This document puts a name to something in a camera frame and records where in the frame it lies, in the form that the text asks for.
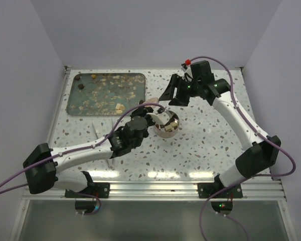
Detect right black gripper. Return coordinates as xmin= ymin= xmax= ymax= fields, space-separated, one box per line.
xmin=159 ymin=73 xmax=202 ymax=106

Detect metal tweezers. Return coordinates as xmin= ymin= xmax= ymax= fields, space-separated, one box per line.
xmin=92 ymin=119 xmax=116 ymax=166

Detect embossed silver tin lid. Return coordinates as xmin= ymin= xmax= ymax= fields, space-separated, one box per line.
xmin=144 ymin=97 xmax=159 ymax=107

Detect white chocolate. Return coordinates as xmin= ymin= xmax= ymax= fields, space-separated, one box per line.
xmin=165 ymin=125 xmax=173 ymax=132

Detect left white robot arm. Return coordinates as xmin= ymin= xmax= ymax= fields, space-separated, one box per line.
xmin=23 ymin=104 xmax=155 ymax=197

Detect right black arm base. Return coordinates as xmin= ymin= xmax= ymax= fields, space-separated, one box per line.
xmin=197 ymin=182 xmax=243 ymax=199

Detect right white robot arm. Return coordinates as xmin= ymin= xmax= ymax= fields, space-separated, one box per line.
xmin=159 ymin=60 xmax=281 ymax=197

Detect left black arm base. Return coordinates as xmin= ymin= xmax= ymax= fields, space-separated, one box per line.
xmin=65 ymin=182 xmax=110 ymax=198

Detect white chocolate pieces cluster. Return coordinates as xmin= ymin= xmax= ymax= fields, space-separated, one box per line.
xmin=115 ymin=103 xmax=125 ymax=115

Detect round silver tin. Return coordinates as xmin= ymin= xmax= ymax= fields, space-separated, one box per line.
xmin=154 ymin=110 xmax=180 ymax=138

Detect green floral metal tray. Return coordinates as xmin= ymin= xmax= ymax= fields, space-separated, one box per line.
xmin=66 ymin=73 xmax=146 ymax=116

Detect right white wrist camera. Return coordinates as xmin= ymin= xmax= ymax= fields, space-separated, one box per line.
xmin=181 ymin=59 xmax=193 ymax=82

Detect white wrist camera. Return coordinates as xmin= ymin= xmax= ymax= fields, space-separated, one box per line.
xmin=145 ymin=107 xmax=172 ymax=125
xmin=181 ymin=59 xmax=193 ymax=82

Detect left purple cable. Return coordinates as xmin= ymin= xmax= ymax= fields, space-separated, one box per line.
xmin=0 ymin=105 xmax=168 ymax=215

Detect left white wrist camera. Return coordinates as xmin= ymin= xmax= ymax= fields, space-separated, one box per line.
xmin=145 ymin=107 xmax=172 ymax=125

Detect aluminium mounting rail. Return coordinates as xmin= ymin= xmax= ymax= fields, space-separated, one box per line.
xmin=22 ymin=179 xmax=286 ymax=201

